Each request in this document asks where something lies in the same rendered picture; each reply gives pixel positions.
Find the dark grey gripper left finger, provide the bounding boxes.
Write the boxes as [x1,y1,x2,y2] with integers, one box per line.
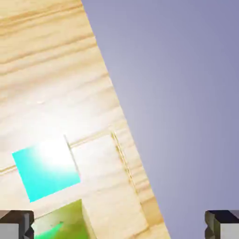
[0,210,35,239]

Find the small cyan cube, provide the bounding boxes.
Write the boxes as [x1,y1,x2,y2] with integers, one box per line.
[12,134,81,204]

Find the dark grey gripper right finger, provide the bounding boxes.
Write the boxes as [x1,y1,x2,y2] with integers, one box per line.
[204,210,239,239]

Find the small green cube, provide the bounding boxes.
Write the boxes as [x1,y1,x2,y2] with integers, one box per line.
[31,198,98,239]

